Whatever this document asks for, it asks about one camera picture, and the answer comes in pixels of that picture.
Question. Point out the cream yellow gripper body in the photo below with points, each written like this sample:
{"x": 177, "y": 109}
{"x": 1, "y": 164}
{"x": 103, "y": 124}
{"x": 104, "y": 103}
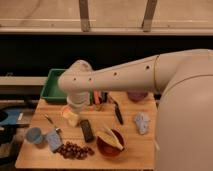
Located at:
{"x": 72, "y": 118}

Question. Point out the bunch of dark grapes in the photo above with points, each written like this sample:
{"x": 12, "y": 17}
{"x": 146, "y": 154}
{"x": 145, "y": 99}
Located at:
{"x": 70, "y": 150}

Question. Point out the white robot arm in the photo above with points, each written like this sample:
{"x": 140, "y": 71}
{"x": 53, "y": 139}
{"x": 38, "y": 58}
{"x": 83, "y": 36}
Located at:
{"x": 184, "y": 80}

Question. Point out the blue plastic cup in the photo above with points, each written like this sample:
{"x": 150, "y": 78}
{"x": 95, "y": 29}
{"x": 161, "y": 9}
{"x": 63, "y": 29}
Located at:
{"x": 34, "y": 135}

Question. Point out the black rectangular remote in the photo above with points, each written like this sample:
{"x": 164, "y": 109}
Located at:
{"x": 87, "y": 131}

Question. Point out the metal spoon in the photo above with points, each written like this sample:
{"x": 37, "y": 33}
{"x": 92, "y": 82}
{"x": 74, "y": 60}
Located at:
{"x": 57, "y": 129}

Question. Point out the green plastic tray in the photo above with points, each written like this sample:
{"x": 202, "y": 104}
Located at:
{"x": 50, "y": 91}

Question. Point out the yellow corn cob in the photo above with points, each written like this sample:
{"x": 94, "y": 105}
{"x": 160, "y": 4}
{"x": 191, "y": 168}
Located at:
{"x": 109, "y": 137}

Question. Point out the red bowl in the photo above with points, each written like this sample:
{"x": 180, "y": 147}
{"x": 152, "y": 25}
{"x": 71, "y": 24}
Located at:
{"x": 109, "y": 151}

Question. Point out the blue black device left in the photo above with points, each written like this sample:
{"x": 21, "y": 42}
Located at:
{"x": 9, "y": 123}

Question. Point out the purple bowl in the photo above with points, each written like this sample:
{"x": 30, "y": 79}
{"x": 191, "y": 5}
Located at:
{"x": 136, "y": 96}

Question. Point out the black handled knife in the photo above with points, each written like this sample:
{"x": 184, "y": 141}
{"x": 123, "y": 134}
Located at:
{"x": 117, "y": 111}

